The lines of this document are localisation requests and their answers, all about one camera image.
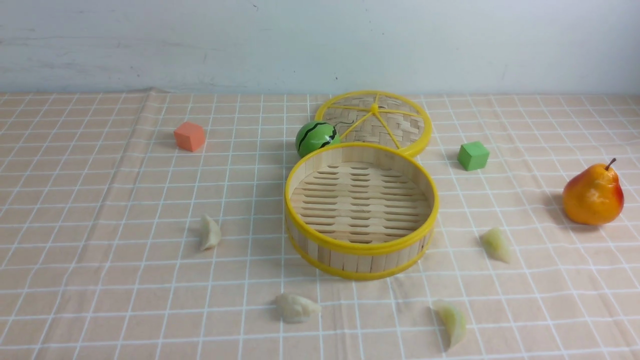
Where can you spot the white dumpling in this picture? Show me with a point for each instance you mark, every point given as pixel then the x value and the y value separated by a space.
pixel 210 231
pixel 295 309

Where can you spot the pale green dumpling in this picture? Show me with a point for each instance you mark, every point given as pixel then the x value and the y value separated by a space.
pixel 453 320
pixel 495 245

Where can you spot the bamboo steamer tray yellow rim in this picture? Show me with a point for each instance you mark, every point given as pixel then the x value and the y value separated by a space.
pixel 360 211

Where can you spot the woven bamboo steamer lid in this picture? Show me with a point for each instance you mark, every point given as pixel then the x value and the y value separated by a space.
pixel 380 118

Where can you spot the green watermelon toy ball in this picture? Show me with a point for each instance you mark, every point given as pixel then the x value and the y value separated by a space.
pixel 314 136

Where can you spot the orange foam cube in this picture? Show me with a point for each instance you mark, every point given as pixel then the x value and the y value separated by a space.
pixel 189 136

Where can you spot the green foam cube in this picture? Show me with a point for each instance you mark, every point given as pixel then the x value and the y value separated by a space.
pixel 473 156

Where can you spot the beige checkered tablecloth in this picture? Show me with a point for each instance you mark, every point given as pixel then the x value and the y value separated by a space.
pixel 101 231

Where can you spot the orange yellow toy pear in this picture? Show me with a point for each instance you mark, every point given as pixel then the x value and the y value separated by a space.
pixel 594 197

